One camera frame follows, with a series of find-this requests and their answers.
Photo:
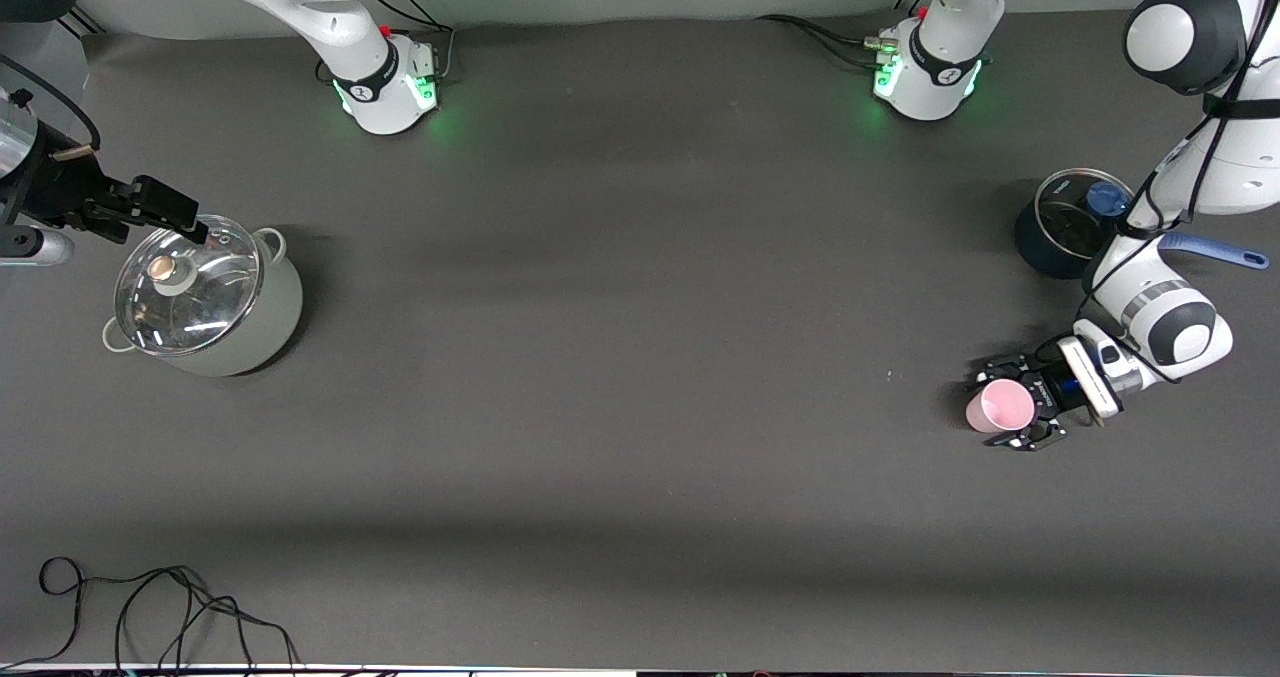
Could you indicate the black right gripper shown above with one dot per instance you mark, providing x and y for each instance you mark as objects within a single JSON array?
[{"x": 62, "y": 191}]

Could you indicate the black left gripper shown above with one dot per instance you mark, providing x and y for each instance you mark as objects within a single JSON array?
[{"x": 1050, "y": 391}]

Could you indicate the pink plastic cup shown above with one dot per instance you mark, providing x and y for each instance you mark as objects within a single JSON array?
[{"x": 1000, "y": 407}]

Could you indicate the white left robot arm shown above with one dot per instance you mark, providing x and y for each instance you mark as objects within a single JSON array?
[{"x": 1190, "y": 27}]

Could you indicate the glass lid with steel knob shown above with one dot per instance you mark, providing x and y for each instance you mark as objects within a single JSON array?
[{"x": 190, "y": 297}]

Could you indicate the dark blue saucepan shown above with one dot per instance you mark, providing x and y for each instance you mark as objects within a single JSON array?
[{"x": 1040, "y": 252}]

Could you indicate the pale green stockpot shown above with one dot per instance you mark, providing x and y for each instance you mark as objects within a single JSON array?
[{"x": 270, "y": 317}]

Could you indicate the glass lid with blue knob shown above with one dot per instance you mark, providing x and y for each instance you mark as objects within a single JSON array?
[{"x": 1065, "y": 222}]

